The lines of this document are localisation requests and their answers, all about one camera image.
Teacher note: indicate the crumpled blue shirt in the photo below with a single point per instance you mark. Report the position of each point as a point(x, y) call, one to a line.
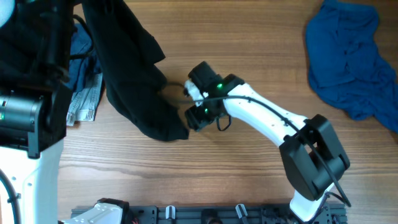
point(346, 70)

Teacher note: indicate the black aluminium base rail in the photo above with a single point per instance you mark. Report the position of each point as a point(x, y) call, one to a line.
point(330, 213)

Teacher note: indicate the folded dark navy garment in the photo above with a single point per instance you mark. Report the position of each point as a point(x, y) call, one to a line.
point(82, 69)

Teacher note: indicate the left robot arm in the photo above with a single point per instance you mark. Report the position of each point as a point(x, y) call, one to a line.
point(36, 40)

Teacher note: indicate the folded light blue jeans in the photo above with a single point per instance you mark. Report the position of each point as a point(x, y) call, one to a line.
point(84, 103)

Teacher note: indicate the black t-shirt with logo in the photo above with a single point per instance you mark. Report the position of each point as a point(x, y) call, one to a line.
point(128, 55)

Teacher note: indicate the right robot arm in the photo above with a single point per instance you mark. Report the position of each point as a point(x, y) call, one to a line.
point(313, 157)

